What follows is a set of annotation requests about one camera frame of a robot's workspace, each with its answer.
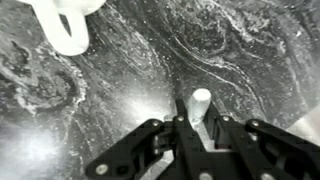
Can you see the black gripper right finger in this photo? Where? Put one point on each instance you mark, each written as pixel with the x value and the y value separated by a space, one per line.
pixel 263 150

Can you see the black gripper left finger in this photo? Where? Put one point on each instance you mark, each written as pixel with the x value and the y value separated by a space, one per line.
pixel 132 156

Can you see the white marker orange cap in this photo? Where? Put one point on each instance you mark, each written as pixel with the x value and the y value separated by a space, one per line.
pixel 198 105

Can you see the white ceramic mug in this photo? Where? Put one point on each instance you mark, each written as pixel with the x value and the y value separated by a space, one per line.
pixel 64 22

